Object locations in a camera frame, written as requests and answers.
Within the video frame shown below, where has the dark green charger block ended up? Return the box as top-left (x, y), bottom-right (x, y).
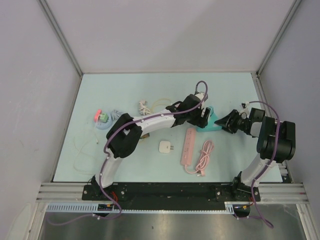
top-left (140, 133), bottom-right (150, 139)

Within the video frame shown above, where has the pink coiled power cord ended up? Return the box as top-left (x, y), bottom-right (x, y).
top-left (184, 139), bottom-right (215, 177)

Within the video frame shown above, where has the white coiled cable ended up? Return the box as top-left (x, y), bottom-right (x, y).
top-left (137, 99), bottom-right (151, 117)

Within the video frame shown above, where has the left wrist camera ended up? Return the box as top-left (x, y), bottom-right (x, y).
top-left (195, 92), bottom-right (208, 103)

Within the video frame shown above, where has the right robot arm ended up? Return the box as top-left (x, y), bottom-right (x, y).
top-left (214, 108), bottom-right (296, 202)

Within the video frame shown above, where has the white charger plug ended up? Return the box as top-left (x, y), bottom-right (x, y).
top-left (158, 140), bottom-right (174, 154)

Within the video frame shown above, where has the red pink plug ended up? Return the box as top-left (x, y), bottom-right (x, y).
top-left (93, 109), bottom-right (102, 123)

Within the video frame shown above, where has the thin yellow cable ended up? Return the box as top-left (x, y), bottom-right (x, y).
top-left (72, 97), bottom-right (174, 175)

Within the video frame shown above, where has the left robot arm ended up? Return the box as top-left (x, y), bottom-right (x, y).
top-left (92, 92), bottom-right (210, 200)

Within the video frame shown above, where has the teal power strip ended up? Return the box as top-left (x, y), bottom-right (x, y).
top-left (196, 106), bottom-right (222, 133)

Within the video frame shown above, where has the blue cable duct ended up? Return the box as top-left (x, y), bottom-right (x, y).
top-left (46, 202), bottom-right (252, 215)

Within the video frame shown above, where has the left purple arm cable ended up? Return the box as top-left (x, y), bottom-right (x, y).
top-left (46, 80), bottom-right (209, 226)

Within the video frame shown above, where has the white plug on teal strip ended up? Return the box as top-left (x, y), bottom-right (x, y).
top-left (200, 108), bottom-right (210, 119)

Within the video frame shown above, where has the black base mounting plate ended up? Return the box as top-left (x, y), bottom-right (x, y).
top-left (81, 181), bottom-right (261, 202)

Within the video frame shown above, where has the pink power strip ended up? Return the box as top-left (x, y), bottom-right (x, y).
top-left (180, 128), bottom-right (197, 166)

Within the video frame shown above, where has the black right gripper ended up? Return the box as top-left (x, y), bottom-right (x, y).
top-left (214, 109), bottom-right (250, 134)

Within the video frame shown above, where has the blue round socket base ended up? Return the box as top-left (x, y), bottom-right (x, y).
top-left (95, 119), bottom-right (113, 130)

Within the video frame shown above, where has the green small adapter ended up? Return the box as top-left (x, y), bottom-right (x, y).
top-left (99, 113), bottom-right (109, 123)

